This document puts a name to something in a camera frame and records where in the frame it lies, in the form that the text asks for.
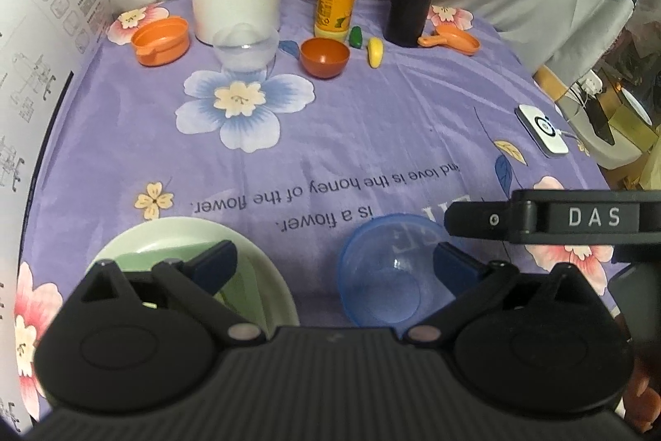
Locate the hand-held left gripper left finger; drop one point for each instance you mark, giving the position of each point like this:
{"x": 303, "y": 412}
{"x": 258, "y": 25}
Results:
{"x": 217, "y": 261}

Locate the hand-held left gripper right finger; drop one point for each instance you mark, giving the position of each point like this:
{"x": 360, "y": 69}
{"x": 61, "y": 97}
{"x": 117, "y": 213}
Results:
{"x": 454, "y": 265}

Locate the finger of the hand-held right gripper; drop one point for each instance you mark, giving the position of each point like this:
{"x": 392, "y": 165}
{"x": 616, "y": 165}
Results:
{"x": 475, "y": 219}

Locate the green square plate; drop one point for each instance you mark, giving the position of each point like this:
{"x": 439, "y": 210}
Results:
{"x": 238, "y": 288}

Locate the white oval plate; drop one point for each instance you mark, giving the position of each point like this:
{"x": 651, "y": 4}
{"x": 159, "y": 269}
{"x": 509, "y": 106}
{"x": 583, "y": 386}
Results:
{"x": 155, "y": 234}

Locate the blue transparent bowl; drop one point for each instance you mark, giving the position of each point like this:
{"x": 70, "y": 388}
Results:
{"x": 382, "y": 275}

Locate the person's right hand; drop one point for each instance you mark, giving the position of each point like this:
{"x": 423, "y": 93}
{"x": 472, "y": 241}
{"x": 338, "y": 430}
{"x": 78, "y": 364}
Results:
{"x": 643, "y": 394}

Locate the white square device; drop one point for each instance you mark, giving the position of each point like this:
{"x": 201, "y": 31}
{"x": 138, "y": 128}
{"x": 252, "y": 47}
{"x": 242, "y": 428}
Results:
{"x": 542, "y": 128}

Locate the purple floral tablecloth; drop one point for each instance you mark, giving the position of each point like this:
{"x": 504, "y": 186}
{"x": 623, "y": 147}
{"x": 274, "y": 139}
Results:
{"x": 387, "y": 131}

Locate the brown cardboard box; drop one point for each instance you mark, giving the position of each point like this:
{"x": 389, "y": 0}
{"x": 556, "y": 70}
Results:
{"x": 550, "y": 84}

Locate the orange toy pan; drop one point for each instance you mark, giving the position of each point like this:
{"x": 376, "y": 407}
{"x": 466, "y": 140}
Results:
{"x": 457, "y": 39}

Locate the yellow toy corn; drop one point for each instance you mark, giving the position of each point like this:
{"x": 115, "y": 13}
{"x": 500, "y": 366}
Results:
{"x": 375, "y": 52}

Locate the clear small bowl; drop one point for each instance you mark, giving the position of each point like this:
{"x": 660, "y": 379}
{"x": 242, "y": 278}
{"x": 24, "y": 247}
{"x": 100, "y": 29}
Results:
{"x": 245, "y": 53}

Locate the green toy pepper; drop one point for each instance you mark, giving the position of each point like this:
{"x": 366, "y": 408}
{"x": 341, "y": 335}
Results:
{"x": 356, "y": 38}

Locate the brown small bowl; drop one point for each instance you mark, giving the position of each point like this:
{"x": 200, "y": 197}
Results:
{"x": 324, "y": 58}

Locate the orange bowl with spout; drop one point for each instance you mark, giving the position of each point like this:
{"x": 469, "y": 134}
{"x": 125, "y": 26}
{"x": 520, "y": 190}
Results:
{"x": 160, "y": 40}

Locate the printed instruction sheet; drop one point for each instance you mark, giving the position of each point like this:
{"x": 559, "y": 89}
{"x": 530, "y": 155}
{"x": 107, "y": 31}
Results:
{"x": 31, "y": 33}

